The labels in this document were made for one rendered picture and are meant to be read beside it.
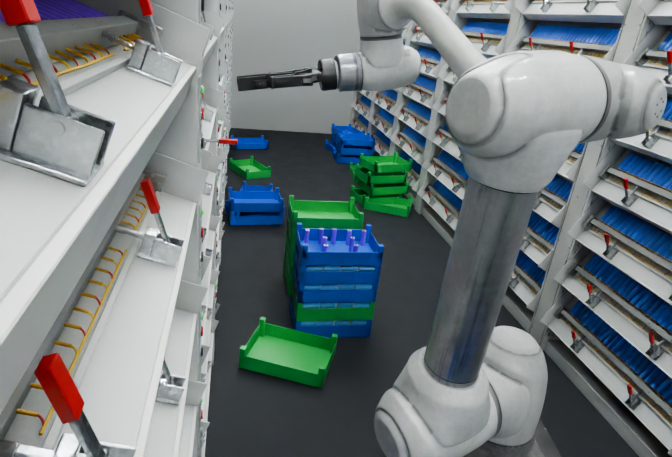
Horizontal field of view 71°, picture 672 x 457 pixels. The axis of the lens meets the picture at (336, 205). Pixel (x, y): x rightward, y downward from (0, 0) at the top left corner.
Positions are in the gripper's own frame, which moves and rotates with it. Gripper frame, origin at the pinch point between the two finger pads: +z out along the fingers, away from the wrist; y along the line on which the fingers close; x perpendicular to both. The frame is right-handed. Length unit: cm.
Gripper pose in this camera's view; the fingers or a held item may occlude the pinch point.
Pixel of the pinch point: (251, 82)
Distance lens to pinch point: 118.3
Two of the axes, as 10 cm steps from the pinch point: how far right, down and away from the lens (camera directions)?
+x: -0.7, -9.2, -4.0
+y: -1.9, -3.8, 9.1
